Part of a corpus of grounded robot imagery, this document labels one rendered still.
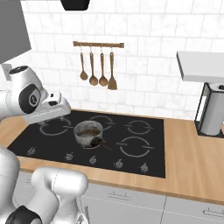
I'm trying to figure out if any grey hob knob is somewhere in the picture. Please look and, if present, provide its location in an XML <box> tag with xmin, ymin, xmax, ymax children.
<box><xmin>139</xmin><ymin>162</ymin><xmax>150</xmax><ymax>173</ymax></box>
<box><xmin>64</xmin><ymin>151</ymin><xmax>75</xmax><ymax>162</ymax></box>
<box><xmin>114</xmin><ymin>158</ymin><xmax>124</xmax><ymax>170</ymax></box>
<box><xmin>87</xmin><ymin>155</ymin><xmax>99</xmax><ymax>165</ymax></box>

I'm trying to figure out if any grey saucepan with dark handle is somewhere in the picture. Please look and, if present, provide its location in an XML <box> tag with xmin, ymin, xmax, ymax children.
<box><xmin>73</xmin><ymin>120</ymin><xmax>114</xmax><ymax>151</ymax></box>

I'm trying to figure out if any white wall shelf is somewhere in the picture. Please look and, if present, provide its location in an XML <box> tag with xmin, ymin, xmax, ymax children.
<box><xmin>175</xmin><ymin>50</ymin><xmax>224</xmax><ymax>84</ymax></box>

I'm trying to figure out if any wooden spatula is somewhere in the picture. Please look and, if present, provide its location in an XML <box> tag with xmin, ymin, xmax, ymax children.
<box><xmin>107</xmin><ymin>51</ymin><xmax>119</xmax><ymax>91</ymax></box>

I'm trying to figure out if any grey drawer handle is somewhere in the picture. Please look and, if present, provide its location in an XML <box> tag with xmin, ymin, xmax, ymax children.
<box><xmin>107</xmin><ymin>191</ymin><xmax>132</xmax><ymax>201</ymax></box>
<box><xmin>202</xmin><ymin>207</ymin><xmax>224</xmax><ymax>219</ymax></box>

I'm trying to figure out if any black range hood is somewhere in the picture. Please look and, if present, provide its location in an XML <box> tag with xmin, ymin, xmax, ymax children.
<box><xmin>59</xmin><ymin>0</ymin><xmax>91</xmax><ymax>12</ymax></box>

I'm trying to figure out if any grey drawer front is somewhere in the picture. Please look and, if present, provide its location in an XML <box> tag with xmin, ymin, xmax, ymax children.
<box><xmin>11</xmin><ymin>171</ymin><xmax>39</xmax><ymax>213</ymax></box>
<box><xmin>162</xmin><ymin>195</ymin><xmax>224</xmax><ymax>224</ymax></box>
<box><xmin>80</xmin><ymin>181</ymin><xmax>168</xmax><ymax>212</ymax></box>

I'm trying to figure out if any wooden wall rail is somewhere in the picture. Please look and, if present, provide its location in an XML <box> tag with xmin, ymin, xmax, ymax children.
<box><xmin>73</xmin><ymin>40</ymin><xmax>125</xmax><ymax>49</ymax></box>

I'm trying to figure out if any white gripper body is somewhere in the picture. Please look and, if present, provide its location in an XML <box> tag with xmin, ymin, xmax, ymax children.
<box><xmin>23</xmin><ymin>97</ymin><xmax>72</xmax><ymax>125</ymax></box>

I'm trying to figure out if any black glass hob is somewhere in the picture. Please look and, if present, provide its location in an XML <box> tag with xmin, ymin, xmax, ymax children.
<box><xmin>6</xmin><ymin>108</ymin><xmax>167</xmax><ymax>179</ymax></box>

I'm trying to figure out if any grey cupboard door handle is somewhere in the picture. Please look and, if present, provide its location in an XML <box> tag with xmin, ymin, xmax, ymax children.
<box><xmin>83</xmin><ymin>205</ymin><xmax>90</xmax><ymax>224</ymax></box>

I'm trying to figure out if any small wooden spoon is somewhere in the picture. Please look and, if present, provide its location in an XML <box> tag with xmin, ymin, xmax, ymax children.
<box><xmin>79</xmin><ymin>52</ymin><xmax>89</xmax><ymax>81</ymax></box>

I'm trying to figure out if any white paper towel roll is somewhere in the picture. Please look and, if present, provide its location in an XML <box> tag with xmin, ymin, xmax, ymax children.
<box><xmin>200</xmin><ymin>83</ymin><xmax>224</xmax><ymax>137</ymax></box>

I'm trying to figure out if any grey cupboard door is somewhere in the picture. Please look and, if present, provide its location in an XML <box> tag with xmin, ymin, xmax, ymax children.
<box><xmin>79</xmin><ymin>196</ymin><xmax>165</xmax><ymax>224</ymax></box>

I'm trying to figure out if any grey wall cupboard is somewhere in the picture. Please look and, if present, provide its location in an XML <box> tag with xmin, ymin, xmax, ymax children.
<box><xmin>0</xmin><ymin>0</ymin><xmax>32</xmax><ymax>66</ymax></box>

